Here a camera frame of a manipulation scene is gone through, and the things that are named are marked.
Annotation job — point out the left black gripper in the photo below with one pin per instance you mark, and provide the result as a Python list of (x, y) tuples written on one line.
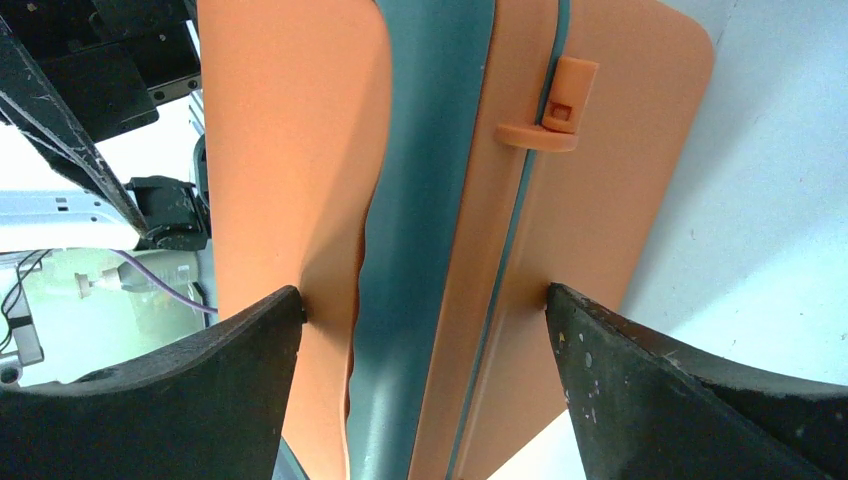
[(99, 69)]

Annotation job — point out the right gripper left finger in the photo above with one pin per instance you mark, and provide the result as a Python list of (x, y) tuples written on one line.
[(208, 406)]

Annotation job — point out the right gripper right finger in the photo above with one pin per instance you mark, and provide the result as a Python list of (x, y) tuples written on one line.
[(644, 405)]

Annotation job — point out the orange medicine kit box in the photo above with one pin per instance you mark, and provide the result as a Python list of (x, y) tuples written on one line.
[(298, 98)]

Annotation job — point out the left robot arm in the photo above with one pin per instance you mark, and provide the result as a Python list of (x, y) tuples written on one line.
[(176, 212)]

